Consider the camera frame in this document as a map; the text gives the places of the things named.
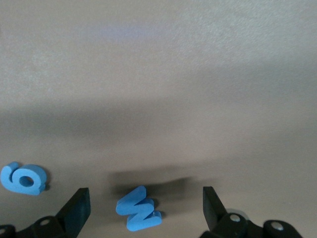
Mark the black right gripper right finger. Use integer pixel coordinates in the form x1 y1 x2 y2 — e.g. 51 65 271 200
199 186 303 238

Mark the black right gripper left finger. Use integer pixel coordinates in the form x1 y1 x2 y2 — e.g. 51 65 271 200
0 187 91 238

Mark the blue uppercase letter M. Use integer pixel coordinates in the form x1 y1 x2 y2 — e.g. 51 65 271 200
115 185 163 233

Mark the blue lowercase letter g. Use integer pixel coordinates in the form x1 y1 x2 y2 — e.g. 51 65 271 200
0 161 49 196

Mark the brown table cover sheet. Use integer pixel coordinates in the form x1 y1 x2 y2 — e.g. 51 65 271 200
0 0 317 238

